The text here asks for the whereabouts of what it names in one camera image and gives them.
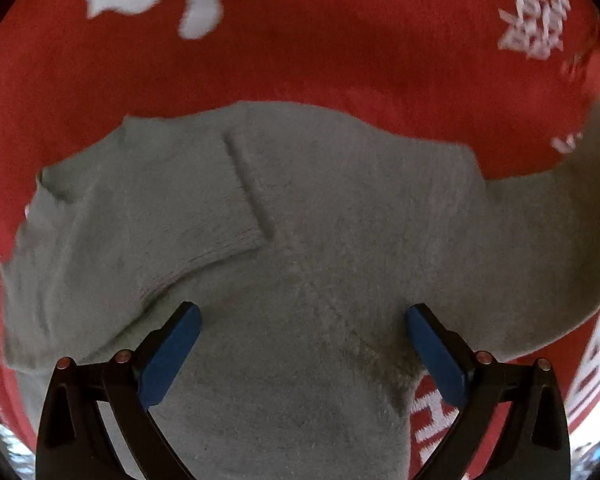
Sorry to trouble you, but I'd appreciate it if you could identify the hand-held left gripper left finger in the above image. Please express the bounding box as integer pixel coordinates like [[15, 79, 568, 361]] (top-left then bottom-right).
[[35, 301, 202, 480]]

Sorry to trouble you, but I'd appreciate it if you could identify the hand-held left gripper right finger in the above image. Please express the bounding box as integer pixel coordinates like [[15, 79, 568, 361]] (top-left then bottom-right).
[[405, 303, 572, 480]]

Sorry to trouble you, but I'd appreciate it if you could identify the red printed blanket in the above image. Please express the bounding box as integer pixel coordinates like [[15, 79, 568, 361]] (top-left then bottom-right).
[[0, 0, 600, 480]]

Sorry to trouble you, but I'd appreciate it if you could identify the grey knit sweater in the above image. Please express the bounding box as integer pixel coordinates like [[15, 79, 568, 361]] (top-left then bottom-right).
[[0, 92, 600, 480]]

